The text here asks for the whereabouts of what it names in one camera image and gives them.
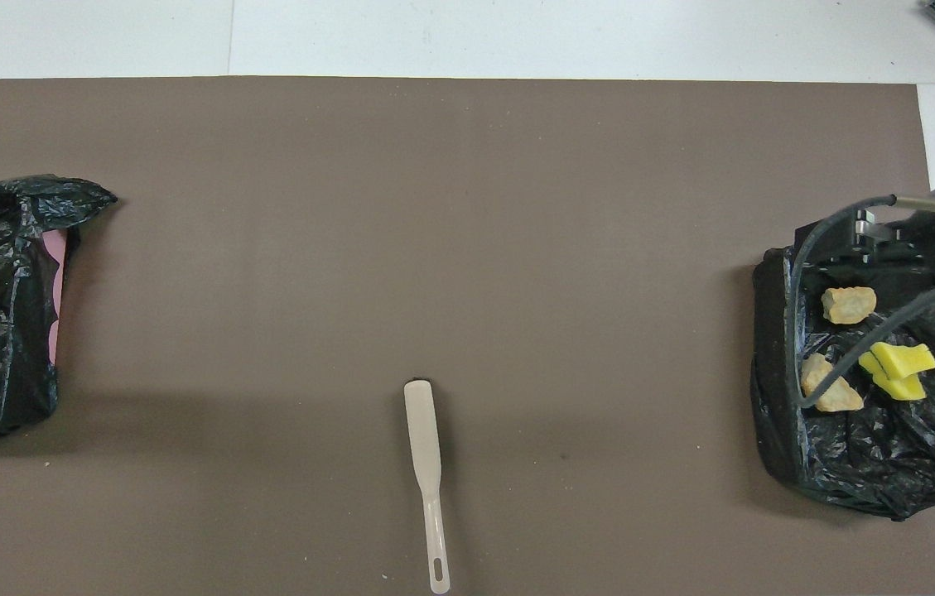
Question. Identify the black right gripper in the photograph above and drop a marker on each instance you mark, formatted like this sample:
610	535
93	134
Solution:
914	252

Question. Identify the striped orange bread roll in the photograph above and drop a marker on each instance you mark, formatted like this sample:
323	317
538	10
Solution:
836	396
848	305

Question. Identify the yellow sponge piece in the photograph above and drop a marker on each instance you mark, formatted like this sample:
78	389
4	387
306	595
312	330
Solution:
898	389
906	358

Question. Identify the right black bag bin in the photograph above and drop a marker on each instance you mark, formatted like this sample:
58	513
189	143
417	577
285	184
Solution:
873	472

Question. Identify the pink plastic bin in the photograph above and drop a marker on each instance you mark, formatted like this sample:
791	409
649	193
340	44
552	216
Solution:
55	248

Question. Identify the black trash bag with pink bin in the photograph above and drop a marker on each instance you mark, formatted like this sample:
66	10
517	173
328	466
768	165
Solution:
3	372

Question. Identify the brown table mat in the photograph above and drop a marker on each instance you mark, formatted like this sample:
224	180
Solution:
351	248

